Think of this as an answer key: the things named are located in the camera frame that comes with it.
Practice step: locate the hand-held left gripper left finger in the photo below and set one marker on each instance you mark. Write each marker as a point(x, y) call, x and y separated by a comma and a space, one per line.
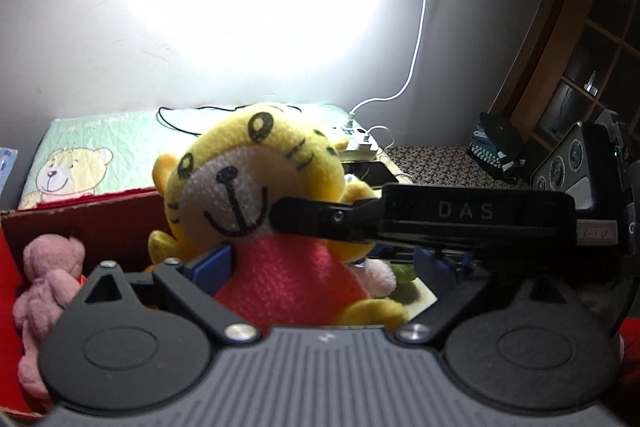
point(216, 267)

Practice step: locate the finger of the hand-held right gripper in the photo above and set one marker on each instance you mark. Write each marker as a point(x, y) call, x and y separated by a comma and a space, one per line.
point(325, 218)

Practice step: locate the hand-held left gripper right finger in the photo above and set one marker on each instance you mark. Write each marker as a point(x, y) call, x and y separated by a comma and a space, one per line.
point(431, 271)

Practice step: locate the yellow tiger plush toy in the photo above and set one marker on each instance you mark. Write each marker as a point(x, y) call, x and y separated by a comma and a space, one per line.
point(280, 279)

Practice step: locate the red cardboard box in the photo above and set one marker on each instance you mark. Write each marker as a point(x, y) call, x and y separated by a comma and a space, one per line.
point(100, 227)

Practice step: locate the green plush toy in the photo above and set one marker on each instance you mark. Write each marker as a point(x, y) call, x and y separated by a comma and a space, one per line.
point(405, 274)

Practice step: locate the pink rabbit plush toy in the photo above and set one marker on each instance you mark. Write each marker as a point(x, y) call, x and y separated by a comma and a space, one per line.
point(379, 277)

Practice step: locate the dark patterned blanket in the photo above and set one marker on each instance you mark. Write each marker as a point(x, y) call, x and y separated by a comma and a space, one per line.
point(440, 167)

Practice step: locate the black phone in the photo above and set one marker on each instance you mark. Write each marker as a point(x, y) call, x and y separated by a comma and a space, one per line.
point(372, 174)

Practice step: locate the dark patterned garment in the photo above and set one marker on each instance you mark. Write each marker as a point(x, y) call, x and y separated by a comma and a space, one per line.
point(495, 147)

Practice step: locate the white power strip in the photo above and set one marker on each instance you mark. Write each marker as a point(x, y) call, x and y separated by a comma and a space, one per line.
point(360, 148)

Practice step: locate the pink bear plush toy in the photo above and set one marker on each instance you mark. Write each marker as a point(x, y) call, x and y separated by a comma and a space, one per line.
point(47, 277)

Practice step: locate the red cloth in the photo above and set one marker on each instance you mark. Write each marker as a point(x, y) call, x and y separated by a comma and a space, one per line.
point(631, 349)

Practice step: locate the wooden glass cabinet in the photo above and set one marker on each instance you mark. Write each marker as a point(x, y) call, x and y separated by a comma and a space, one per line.
point(565, 7)

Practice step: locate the blue printed packet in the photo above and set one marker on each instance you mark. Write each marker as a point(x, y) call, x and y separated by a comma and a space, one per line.
point(6, 169)

